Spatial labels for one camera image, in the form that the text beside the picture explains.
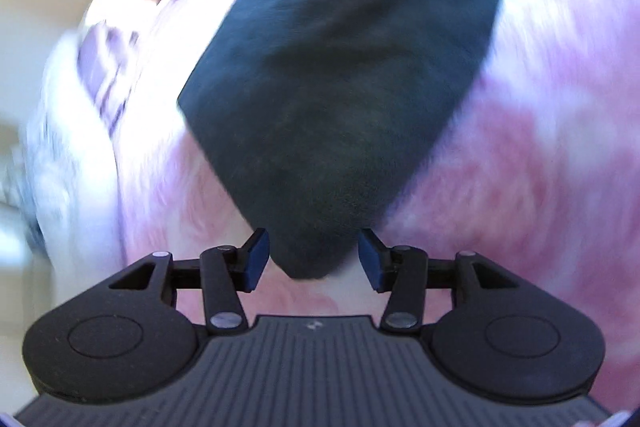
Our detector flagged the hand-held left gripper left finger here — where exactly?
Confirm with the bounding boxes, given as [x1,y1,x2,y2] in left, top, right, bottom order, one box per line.
[109,228,271,336]

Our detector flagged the purple striped cloth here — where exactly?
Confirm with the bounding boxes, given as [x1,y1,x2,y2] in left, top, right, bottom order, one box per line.
[75,21,142,135]

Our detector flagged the pink fluffy blanket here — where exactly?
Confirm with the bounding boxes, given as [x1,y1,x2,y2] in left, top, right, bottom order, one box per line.
[112,0,640,427]

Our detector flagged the dark grey garment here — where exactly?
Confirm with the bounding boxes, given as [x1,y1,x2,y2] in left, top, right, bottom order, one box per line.
[177,0,510,280]

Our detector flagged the white bed sheet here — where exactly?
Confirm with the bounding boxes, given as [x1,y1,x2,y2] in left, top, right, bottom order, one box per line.
[22,0,166,278]

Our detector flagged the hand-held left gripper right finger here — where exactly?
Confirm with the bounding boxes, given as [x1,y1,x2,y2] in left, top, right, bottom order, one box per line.
[357,228,526,333]

